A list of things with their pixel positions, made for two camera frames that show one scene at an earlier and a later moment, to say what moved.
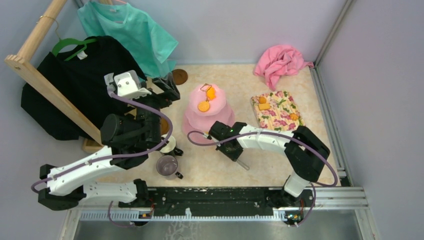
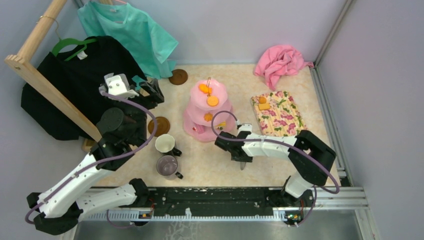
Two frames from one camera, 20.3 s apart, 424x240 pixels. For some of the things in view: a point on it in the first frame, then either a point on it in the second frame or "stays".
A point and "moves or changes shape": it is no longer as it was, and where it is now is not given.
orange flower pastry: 293,116 to 208,117
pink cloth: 276,60 stays
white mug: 170,149 stays
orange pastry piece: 264,106 stays
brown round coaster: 180,76 stays
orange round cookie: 203,106 to 212,101
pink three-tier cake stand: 208,103 moves or changes shape
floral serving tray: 277,110 stays
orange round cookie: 262,100 stays
